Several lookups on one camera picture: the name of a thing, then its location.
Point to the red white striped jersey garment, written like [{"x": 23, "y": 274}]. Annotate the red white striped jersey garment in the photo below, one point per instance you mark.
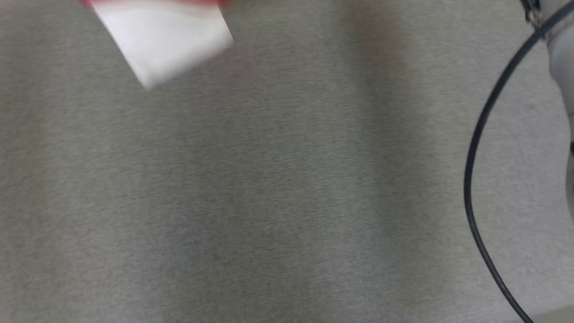
[{"x": 166, "y": 40}]

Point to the grey fabric sofa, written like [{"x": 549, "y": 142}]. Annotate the grey fabric sofa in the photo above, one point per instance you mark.
[{"x": 269, "y": 188}]

